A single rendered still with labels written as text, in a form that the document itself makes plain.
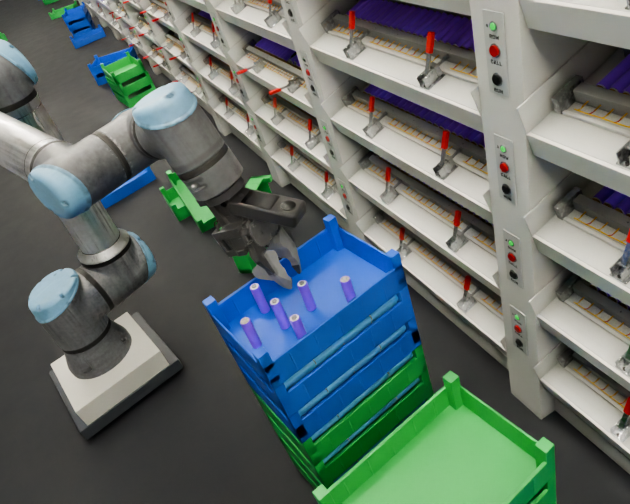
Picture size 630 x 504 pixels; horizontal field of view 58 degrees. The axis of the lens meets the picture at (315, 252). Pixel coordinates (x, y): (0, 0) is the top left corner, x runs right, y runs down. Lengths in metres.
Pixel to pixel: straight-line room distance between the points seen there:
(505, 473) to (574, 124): 0.53
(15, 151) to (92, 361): 0.82
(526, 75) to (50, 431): 1.57
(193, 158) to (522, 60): 0.48
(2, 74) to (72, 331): 0.66
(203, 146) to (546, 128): 0.49
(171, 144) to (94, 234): 0.78
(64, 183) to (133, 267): 0.80
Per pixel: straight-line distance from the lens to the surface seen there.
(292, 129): 1.96
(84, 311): 1.65
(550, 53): 0.88
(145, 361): 1.69
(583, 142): 0.86
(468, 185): 1.13
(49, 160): 0.95
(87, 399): 1.71
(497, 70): 0.89
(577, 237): 0.99
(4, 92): 1.46
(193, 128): 0.86
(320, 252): 1.14
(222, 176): 0.88
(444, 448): 1.01
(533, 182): 0.96
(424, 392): 1.25
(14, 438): 1.98
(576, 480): 1.35
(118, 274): 1.67
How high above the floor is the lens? 1.19
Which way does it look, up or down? 37 degrees down
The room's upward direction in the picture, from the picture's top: 20 degrees counter-clockwise
